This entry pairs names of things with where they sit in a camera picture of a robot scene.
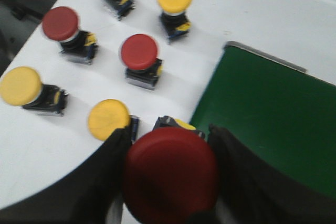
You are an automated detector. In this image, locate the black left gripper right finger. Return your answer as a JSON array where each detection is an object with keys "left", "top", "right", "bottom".
[{"left": 208, "top": 124, "right": 335, "bottom": 223}]

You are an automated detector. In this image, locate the green conveyor belt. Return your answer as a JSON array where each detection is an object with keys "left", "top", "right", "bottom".
[{"left": 191, "top": 41, "right": 335, "bottom": 198}]

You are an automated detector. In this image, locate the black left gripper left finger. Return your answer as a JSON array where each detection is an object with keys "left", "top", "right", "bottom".
[{"left": 1, "top": 129, "right": 132, "bottom": 223}]

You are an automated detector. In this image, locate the red mushroom push button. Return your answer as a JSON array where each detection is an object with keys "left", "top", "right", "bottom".
[
  {"left": 41, "top": 6, "right": 98, "bottom": 65},
  {"left": 122, "top": 116, "right": 219, "bottom": 223},
  {"left": 120, "top": 34, "right": 163, "bottom": 90}
]

